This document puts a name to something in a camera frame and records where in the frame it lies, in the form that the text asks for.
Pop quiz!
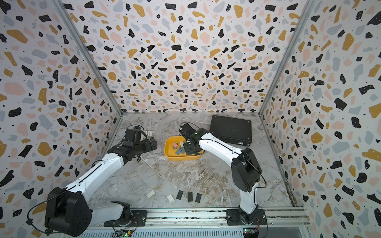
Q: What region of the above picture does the blue eraser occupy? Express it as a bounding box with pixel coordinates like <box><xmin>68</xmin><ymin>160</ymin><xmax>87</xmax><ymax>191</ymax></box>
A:
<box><xmin>175</xmin><ymin>147</ymin><xmax>183</xmax><ymax>155</ymax></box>

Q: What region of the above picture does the yellow plastic storage box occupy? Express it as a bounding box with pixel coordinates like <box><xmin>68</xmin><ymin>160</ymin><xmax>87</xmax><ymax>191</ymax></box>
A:
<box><xmin>164</xmin><ymin>136</ymin><xmax>201</xmax><ymax>161</ymax></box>

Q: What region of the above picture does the black eraser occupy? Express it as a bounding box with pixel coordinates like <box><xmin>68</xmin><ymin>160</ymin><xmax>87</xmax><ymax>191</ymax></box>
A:
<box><xmin>195</xmin><ymin>193</ymin><xmax>202</xmax><ymax>203</ymax></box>
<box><xmin>188</xmin><ymin>192</ymin><xmax>193</xmax><ymax>202</ymax></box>
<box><xmin>176</xmin><ymin>190</ymin><xmax>184</xmax><ymax>200</ymax></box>

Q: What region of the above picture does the white eraser bottom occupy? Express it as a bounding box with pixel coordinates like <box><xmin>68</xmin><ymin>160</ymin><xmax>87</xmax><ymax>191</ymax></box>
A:
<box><xmin>167</xmin><ymin>194</ymin><xmax>175</xmax><ymax>203</ymax></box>

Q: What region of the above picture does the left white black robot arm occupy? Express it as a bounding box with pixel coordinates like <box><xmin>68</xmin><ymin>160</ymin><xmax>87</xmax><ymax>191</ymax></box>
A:
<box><xmin>45</xmin><ymin>127</ymin><xmax>157</xmax><ymax>237</ymax></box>

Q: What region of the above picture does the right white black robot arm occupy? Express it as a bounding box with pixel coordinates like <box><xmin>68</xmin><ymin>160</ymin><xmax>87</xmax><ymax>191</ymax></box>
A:
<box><xmin>179</xmin><ymin>123</ymin><xmax>262</xmax><ymax>225</ymax></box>

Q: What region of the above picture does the small card box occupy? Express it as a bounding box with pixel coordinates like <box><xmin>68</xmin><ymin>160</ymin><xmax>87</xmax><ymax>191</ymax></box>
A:
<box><xmin>145</xmin><ymin>131</ymin><xmax>154</xmax><ymax>137</ymax></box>

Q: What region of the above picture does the black hard case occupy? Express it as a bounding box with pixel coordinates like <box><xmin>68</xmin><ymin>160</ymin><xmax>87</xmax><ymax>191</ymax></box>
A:
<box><xmin>209</xmin><ymin>115</ymin><xmax>253</xmax><ymax>146</ymax></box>

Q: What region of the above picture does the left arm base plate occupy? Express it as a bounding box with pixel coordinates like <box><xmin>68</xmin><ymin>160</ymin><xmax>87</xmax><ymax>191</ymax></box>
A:
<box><xmin>103</xmin><ymin>210</ymin><xmax>147</xmax><ymax>228</ymax></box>

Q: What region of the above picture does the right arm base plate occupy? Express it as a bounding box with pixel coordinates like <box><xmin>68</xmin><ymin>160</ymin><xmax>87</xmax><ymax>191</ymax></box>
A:
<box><xmin>225</xmin><ymin>208</ymin><xmax>267</xmax><ymax>226</ymax></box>

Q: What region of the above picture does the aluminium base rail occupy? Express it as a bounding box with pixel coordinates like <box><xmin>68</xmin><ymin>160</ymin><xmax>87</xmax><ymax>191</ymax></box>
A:
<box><xmin>81</xmin><ymin>207</ymin><xmax>314</xmax><ymax>238</ymax></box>

